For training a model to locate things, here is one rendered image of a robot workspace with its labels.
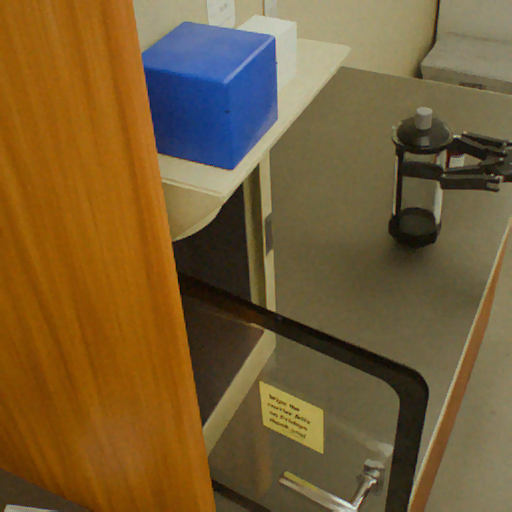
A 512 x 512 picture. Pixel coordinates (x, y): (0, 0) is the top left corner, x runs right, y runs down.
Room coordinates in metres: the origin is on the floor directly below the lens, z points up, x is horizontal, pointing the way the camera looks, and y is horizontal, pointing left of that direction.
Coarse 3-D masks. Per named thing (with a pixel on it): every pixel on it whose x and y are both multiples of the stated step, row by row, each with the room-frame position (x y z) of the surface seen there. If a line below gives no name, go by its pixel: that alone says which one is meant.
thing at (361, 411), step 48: (192, 288) 0.52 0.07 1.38; (192, 336) 0.53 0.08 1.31; (240, 336) 0.49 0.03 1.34; (288, 336) 0.46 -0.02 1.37; (240, 384) 0.50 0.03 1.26; (288, 384) 0.46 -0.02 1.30; (336, 384) 0.43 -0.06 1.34; (384, 384) 0.40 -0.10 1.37; (240, 432) 0.50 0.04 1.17; (336, 432) 0.43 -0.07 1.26; (384, 432) 0.40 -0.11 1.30; (240, 480) 0.50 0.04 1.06; (336, 480) 0.43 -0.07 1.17; (384, 480) 0.40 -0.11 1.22
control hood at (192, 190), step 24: (312, 48) 0.78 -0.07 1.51; (336, 48) 0.78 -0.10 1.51; (312, 72) 0.72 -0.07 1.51; (288, 96) 0.67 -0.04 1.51; (312, 96) 0.68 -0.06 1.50; (288, 120) 0.63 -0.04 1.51; (264, 144) 0.58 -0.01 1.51; (168, 168) 0.55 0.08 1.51; (192, 168) 0.55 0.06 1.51; (216, 168) 0.55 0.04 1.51; (240, 168) 0.54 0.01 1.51; (168, 192) 0.53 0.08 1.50; (192, 192) 0.52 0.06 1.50; (216, 192) 0.51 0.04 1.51; (168, 216) 0.53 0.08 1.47; (192, 216) 0.52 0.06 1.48
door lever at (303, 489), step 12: (288, 480) 0.41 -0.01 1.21; (300, 480) 0.41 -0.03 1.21; (360, 480) 0.41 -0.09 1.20; (372, 480) 0.40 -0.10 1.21; (300, 492) 0.40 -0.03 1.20; (312, 492) 0.39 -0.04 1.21; (324, 492) 0.39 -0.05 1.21; (360, 492) 0.39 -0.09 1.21; (312, 504) 0.39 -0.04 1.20; (324, 504) 0.38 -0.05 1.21; (336, 504) 0.38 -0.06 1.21; (348, 504) 0.38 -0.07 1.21; (360, 504) 0.38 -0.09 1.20
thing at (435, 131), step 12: (420, 108) 1.10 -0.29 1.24; (408, 120) 1.11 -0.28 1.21; (420, 120) 1.08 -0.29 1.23; (432, 120) 1.10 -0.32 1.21; (408, 132) 1.07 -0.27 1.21; (420, 132) 1.07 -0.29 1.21; (432, 132) 1.06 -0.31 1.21; (444, 132) 1.07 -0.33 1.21; (420, 144) 1.05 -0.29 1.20; (432, 144) 1.05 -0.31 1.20
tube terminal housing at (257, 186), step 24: (144, 0) 0.63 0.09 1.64; (168, 0) 0.67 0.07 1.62; (192, 0) 0.70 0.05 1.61; (240, 0) 0.79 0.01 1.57; (144, 24) 0.63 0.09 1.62; (168, 24) 0.66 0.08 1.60; (240, 24) 0.79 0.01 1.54; (144, 48) 0.62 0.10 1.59; (264, 168) 0.83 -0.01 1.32; (264, 192) 0.82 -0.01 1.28; (264, 216) 0.82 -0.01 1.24; (264, 240) 0.82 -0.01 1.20; (264, 264) 0.82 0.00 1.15; (264, 288) 0.85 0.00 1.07
